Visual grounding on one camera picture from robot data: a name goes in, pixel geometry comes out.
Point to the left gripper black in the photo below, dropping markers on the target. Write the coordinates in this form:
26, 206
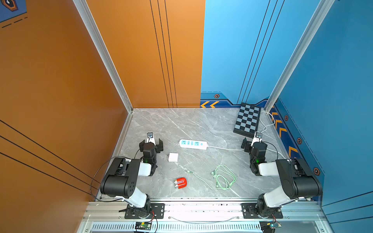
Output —
159, 147

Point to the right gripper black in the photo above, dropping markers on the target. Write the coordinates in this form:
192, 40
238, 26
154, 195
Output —
244, 143

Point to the white usb charger adapter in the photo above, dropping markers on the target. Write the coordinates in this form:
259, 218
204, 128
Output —
173, 157

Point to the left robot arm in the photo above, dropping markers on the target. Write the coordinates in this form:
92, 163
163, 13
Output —
120, 180

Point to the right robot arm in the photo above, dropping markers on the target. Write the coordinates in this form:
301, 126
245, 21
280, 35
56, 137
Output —
297, 181

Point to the red electric shaver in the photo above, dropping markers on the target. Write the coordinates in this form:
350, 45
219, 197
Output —
180, 183

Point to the black grey chessboard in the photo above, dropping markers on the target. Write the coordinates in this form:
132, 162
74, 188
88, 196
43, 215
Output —
248, 120

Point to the white power strip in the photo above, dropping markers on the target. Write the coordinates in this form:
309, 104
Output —
193, 144

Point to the left circuit board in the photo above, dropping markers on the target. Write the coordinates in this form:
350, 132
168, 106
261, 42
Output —
143, 226

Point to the circuit board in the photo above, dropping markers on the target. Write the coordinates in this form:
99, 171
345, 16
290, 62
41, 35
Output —
270, 226
143, 226

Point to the right circuit board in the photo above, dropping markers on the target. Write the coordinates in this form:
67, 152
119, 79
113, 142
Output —
270, 226

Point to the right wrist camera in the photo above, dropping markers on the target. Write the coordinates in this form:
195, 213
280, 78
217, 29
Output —
257, 137

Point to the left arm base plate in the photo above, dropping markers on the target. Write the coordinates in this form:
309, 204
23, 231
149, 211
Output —
155, 210

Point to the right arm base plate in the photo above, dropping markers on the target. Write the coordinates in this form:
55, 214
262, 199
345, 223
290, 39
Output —
252, 210

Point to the aluminium front rail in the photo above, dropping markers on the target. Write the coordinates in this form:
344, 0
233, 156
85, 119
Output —
204, 216

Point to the right aluminium corner post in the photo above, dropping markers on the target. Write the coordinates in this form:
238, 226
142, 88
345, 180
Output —
310, 31

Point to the aluminium corner post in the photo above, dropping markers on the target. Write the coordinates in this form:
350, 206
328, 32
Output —
310, 31
94, 32

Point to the left aluminium corner post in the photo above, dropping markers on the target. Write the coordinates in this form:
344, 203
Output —
94, 32

